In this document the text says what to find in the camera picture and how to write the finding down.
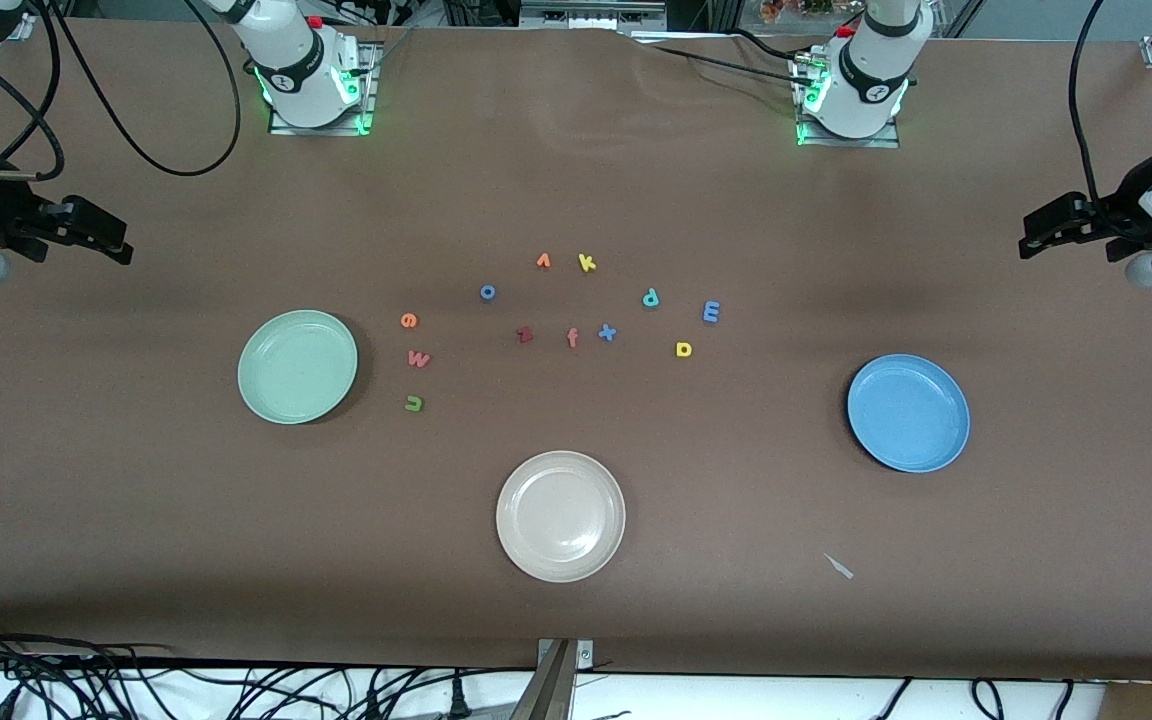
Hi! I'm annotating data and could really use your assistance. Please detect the beige plate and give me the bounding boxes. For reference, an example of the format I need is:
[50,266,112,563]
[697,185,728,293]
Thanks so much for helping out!
[496,451,627,583]

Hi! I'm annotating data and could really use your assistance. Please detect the grey metal box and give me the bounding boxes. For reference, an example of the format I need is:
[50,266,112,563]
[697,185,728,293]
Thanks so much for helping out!
[519,0,667,31]

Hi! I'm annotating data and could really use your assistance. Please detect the metal table edge bracket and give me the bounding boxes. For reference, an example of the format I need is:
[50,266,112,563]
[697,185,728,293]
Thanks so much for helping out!
[534,638,595,720]

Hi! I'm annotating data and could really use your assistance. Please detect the brown paper table cover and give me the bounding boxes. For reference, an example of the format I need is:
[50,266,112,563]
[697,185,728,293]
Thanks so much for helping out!
[0,15,1152,681]

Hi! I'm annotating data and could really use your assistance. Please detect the blue plate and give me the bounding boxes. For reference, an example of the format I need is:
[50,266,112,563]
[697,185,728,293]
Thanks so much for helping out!
[846,354,971,473]

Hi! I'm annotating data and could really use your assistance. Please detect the tangled black floor cables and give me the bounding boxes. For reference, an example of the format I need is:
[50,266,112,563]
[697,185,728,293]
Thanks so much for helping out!
[0,618,537,720]

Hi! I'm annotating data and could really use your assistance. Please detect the green plate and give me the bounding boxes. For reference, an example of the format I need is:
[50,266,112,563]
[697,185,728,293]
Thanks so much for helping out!
[237,309,359,425]

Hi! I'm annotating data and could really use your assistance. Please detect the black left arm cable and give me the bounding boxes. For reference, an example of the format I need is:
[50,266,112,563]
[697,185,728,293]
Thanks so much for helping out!
[1068,0,1109,206]

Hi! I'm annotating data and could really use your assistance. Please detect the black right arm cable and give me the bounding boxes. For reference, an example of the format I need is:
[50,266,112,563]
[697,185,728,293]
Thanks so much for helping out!
[0,0,242,183]

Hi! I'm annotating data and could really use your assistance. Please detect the black cable at arm base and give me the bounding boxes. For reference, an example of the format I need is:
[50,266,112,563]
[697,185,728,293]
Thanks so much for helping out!
[626,30,817,86]

